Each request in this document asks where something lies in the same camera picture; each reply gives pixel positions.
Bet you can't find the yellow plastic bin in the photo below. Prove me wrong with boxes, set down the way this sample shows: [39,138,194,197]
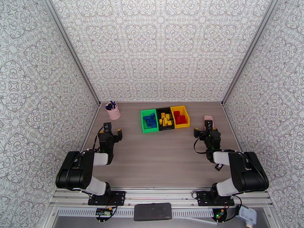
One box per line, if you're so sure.
[170,105,191,129]

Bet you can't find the black plastic bin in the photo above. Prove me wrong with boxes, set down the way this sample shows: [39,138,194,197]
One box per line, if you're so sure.
[155,107,176,131]

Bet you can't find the green plastic bin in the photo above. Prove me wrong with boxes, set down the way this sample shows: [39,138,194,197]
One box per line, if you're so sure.
[140,109,159,133]

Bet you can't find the pink flat case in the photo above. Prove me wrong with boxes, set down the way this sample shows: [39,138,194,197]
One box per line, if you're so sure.
[203,115,215,130]

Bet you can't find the pink pen cup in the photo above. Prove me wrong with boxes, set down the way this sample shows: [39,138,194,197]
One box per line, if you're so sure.
[105,104,121,120]

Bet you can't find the green circuit board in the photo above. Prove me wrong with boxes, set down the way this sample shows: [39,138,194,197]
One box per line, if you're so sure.
[95,207,112,217]

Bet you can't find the round black board green light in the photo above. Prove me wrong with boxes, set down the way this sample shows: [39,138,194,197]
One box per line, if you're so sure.
[212,209,228,222]

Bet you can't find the white box device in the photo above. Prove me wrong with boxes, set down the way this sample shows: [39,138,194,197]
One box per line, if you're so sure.
[237,204,258,227]

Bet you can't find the black rectangular pad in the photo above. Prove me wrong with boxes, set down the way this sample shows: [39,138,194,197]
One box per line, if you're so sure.
[133,203,173,222]

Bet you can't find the aluminium table edge rail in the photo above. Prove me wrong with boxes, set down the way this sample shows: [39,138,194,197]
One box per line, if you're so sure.
[78,104,101,153]
[222,104,243,152]

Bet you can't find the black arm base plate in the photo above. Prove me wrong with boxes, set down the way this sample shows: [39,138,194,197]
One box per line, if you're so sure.
[88,190,126,206]
[198,190,235,207]

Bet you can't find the aluminium mounting rail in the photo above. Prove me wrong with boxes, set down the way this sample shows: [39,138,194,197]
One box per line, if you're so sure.
[51,187,274,204]

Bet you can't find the white slotted cable duct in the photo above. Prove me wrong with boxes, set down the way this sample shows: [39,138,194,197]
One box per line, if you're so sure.
[57,209,215,219]

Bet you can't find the aluminium frame post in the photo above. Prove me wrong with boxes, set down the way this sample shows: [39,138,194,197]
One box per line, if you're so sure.
[41,0,101,107]
[221,0,277,107]

